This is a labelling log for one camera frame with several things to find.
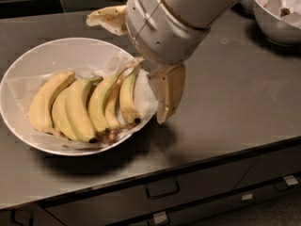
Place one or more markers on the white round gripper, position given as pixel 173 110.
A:
pixel 156 28

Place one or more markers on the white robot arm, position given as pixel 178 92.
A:
pixel 199 14

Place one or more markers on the rightmost yellow banana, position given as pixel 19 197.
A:
pixel 126 99

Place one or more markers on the leftmost yellow banana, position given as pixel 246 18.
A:
pixel 40 108

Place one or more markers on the white bowl with paper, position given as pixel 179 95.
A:
pixel 279 20

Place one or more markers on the upper dark drawer front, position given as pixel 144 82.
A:
pixel 181 196

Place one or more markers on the dark drawer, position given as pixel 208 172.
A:
pixel 181 196
pixel 193 211

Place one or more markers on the white drawer label bottom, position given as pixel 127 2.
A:
pixel 160 218

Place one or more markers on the white drawer label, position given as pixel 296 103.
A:
pixel 290 180
pixel 247 197
pixel 160 218

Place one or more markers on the lower dark drawer front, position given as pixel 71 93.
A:
pixel 193 211

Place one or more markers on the white drawer label centre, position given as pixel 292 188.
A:
pixel 247 197

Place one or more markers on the white drawer label right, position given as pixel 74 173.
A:
pixel 290 180

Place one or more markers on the black drawer handle centre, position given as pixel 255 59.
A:
pixel 163 188

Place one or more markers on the black drawer handle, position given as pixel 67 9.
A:
pixel 21 218
pixel 163 188

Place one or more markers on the black drawer handle left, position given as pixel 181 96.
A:
pixel 21 218

